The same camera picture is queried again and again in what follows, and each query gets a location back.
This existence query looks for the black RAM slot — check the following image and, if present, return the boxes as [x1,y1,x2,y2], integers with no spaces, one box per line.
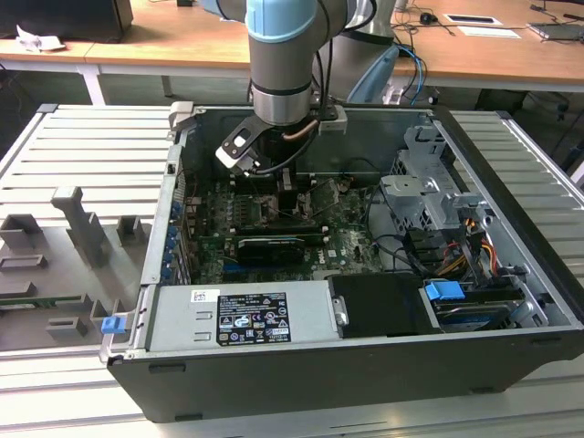
[231,172,316,183]
[231,181,316,193]
[235,228,330,242]
[235,221,328,231]

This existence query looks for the CPU socket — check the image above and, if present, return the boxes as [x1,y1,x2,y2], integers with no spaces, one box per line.
[255,193,320,227]

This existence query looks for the black graphics card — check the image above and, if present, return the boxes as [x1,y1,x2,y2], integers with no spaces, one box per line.
[200,235,314,266]

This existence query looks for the long wooden desk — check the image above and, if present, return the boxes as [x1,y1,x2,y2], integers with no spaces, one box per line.
[84,0,584,110]

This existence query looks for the green motherboard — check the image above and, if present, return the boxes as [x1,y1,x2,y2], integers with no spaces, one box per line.
[184,175,389,282]

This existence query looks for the metal drive cage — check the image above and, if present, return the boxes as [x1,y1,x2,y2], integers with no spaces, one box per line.
[379,125,494,234]

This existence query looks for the silver power supply unit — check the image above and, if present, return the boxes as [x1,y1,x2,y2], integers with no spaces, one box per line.
[145,280,343,352]

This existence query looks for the short wooden desk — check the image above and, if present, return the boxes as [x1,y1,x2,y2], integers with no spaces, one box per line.
[0,38,106,107]

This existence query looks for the hard disk in blue carrier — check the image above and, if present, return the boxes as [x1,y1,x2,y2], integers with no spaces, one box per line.
[422,280,515,333]

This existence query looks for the blue case latch tab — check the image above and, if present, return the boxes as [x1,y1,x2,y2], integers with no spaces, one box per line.
[100,317,127,337]

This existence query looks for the white paper sheet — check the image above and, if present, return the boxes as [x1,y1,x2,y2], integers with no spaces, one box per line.
[457,26,524,40]

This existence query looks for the grey parts rack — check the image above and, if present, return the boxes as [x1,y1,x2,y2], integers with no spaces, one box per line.
[0,185,154,352]

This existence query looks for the crumpled white paper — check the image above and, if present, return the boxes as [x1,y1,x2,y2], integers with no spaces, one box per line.
[16,25,68,52]

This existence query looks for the black open PC case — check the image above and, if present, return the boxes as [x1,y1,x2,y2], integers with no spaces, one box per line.
[99,100,584,424]

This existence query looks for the green RAM stick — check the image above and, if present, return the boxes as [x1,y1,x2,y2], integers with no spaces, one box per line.
[0,295,86,309]

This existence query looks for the grey laptop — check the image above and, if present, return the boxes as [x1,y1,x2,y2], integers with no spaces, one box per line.
[527,20,584,43]

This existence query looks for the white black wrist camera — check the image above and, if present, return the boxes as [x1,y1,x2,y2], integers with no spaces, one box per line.
[214,119,262,171]

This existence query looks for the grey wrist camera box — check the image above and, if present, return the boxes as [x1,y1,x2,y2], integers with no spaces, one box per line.
[318,105,349,136]

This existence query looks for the grey case latch handle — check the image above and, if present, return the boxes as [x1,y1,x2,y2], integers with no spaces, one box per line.
[168,100,197,133]

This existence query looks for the thin black wire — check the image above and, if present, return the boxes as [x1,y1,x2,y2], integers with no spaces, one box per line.
[342,157,382,179]

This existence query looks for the thick black cable loop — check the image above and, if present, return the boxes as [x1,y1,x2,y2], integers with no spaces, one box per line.
[363,184,423,277]

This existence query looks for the blue cable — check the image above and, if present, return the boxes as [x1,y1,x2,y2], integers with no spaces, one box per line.
[400,43,429,109]

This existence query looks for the white desk cable port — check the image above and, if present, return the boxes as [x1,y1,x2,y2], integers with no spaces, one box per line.
[444,13,503,26]

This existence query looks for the orange yellow wire bundle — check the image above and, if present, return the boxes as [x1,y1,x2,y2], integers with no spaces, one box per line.
[435,217,498,280]

